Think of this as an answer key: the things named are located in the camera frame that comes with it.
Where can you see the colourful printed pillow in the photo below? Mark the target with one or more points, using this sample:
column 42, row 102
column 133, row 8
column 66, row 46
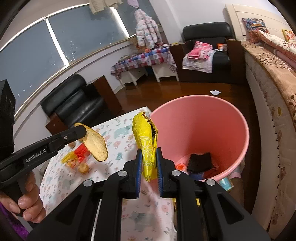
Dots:
column 254, row 24

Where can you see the yellow floral cushion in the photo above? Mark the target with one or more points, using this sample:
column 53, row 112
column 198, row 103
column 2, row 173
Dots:
column 290, row 35

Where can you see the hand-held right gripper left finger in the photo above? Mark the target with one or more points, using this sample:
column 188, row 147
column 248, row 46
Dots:
column 139, row 171

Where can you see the bed with brown lace cover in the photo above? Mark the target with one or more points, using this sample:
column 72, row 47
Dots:
column 272, row 97

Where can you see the person's left hand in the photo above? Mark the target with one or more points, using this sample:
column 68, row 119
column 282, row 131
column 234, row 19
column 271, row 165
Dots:
column 32, row 199

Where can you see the purple hat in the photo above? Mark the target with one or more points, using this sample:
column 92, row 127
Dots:
column 133, row 2

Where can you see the white paper scrap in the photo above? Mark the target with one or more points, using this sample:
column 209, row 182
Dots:
column 215, row 92

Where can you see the checked tablecloth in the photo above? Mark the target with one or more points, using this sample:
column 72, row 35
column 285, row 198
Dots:
column 143, row 58

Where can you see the book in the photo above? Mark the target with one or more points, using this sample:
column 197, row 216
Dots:
column 124, row 57

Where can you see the beige hanging jacket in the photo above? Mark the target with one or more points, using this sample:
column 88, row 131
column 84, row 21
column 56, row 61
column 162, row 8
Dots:
column 99, row 5

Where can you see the woven basket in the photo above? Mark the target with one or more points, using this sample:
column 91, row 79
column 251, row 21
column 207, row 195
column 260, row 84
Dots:
column 134, row 41

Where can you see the yellow plastic wrapper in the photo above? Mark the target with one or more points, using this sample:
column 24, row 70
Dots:
column 146, row 139

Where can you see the pink folded clothes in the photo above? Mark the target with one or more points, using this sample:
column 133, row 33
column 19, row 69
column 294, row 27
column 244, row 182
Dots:
column 198, row 51

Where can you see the large curved window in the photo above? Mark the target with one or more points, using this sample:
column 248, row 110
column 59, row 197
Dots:
column 34, row 53

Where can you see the small orange box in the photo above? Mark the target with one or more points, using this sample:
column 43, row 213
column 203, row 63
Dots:
column 222, row 47

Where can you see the pink plastic bucket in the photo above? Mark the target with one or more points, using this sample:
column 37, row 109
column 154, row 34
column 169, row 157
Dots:
column 208, row 129

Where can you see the large yellow fruit peel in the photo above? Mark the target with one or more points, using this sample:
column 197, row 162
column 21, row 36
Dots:
column 97, row 146

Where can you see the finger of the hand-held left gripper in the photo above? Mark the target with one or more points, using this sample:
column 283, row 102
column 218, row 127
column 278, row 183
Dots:
column 69, row 136

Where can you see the orange peel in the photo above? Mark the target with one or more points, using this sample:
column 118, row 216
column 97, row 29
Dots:
column 83, row 168
column 71, row 164

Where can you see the white side table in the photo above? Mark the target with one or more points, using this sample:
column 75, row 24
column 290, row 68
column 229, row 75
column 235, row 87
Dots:
column 161, row 69

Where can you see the black foam net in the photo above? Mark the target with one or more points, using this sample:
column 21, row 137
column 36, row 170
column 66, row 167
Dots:
column 200, row 162

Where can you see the orange dotted quilt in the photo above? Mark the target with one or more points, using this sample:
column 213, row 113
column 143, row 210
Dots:
column 277, row 44

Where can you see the black leather armchair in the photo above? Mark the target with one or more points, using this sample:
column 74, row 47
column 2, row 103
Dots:
column 76, row 102
column 208, row 30

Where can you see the white patterned sheet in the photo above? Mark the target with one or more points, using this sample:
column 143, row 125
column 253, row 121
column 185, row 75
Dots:
column 198, row 66

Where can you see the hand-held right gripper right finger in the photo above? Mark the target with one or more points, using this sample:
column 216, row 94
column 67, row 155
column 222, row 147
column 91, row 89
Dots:
column 159, row 171

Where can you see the red foam net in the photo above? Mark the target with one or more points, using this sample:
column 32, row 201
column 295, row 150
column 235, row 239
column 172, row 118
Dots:
column 81, row 151

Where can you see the patterned puffy jacket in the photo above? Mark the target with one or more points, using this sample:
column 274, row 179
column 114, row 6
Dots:
column 145, row 30

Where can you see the cream bed headboard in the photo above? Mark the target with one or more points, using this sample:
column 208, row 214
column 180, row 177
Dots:
column 266, row 14

